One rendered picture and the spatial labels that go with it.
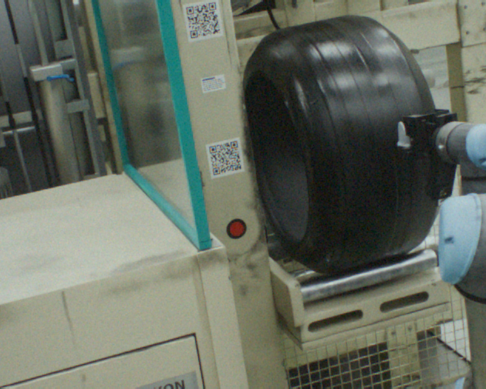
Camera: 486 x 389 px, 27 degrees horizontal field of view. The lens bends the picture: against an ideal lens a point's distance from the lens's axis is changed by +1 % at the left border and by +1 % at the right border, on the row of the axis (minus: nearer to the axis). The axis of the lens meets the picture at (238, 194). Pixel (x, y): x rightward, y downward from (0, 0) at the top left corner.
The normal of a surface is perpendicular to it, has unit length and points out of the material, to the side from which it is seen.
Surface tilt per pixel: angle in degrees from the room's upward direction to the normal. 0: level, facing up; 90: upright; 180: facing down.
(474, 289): 113
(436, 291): 90
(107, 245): 0
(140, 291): 90
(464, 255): 92
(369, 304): 90
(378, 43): 34
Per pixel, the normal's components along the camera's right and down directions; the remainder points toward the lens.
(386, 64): 0.11, -0.50
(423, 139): 0.29, 0.11
